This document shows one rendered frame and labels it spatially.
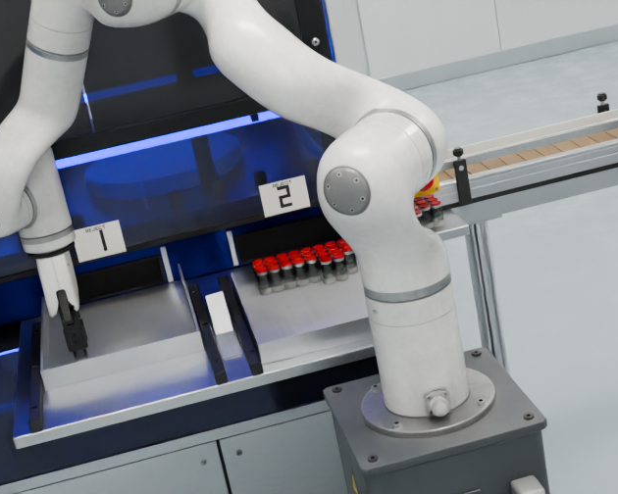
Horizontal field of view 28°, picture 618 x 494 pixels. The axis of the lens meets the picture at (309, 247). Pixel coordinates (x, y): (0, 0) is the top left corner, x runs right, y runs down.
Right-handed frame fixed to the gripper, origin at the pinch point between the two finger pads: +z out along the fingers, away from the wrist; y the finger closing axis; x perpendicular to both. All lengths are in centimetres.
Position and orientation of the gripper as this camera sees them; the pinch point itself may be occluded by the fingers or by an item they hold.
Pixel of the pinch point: (76, 334)
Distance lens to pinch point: 204.4
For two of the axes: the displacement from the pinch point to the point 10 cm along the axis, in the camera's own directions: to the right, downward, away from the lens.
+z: 1.9, 9.3, 3.2
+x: 9.6, -2.4, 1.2
